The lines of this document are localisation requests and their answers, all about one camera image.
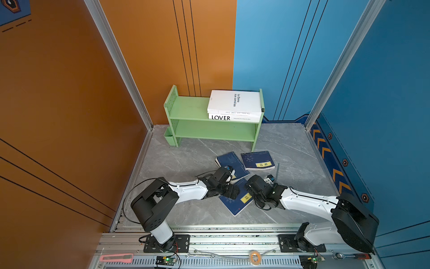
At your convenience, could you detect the blue book front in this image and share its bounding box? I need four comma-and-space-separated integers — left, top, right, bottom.
219, 178, 253, 216

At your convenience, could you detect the blue book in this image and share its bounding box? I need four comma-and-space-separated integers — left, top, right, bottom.
215, 151, 250, 182
241, 151, 275, 170
219, 178, 253, 216

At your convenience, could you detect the white LOVER book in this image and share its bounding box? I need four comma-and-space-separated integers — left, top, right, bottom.
208, 113, 260, 123

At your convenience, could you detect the white La Dame book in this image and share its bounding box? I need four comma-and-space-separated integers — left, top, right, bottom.
207, 90, 263, 115

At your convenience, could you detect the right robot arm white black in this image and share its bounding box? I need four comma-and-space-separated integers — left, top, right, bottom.
245, 176, 379, 253

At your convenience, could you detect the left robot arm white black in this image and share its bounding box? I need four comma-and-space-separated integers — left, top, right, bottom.
131, 166, 240, 250

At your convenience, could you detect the blue book middle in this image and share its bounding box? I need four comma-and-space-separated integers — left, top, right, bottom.
215, 151, 250, 182

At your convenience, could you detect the yellow black screwdriver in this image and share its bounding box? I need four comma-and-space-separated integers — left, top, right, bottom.
274, 163, 280, 183

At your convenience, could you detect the blue book near shelf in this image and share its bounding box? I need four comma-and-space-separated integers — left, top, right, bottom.
241, 151, 275, 170

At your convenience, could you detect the tape roll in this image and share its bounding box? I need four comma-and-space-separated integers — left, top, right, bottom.
249, 251, 262, 266

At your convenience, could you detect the green wooden shelf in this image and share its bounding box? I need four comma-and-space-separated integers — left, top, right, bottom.
163, 85, 265, 151

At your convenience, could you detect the right circuit board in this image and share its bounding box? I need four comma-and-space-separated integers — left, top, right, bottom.
299, 256, 325, 269

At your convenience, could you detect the circuit board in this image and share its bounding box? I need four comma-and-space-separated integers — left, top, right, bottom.
299, 256, 325, 269
155, 256, 180, 269

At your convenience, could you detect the left circuit board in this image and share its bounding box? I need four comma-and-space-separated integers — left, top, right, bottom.
155, 256, 180, 269

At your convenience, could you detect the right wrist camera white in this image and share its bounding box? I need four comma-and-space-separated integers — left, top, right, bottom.
264, 174, 275, 186

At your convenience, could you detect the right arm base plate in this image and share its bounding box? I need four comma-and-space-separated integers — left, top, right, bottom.
278, 234, 327, 253

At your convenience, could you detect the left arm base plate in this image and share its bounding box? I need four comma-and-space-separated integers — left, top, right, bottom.
143, 234, 190, 253

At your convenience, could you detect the silver wrench on rail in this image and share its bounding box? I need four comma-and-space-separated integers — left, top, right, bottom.
186, 253, 215, 258

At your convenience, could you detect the red handled ratchet wrench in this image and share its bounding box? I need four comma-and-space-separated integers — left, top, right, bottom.
333, 252, 372, 260

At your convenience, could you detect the pink tool on rail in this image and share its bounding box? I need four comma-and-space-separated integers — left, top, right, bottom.
99, 253, 134, 263

